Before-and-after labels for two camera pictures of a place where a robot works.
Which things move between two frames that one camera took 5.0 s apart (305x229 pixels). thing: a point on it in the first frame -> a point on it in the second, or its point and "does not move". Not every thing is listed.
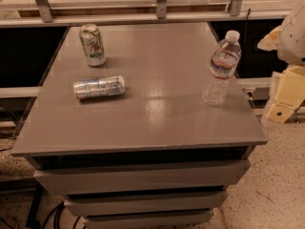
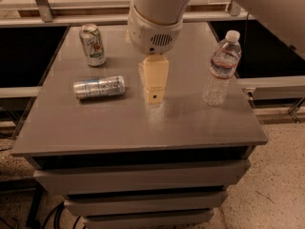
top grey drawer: x=144 y=177 does not move
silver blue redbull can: x=98 y=87 does not move
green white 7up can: x=92 y=45 does not move
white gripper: x=294 y=38 -> x=152 y=35
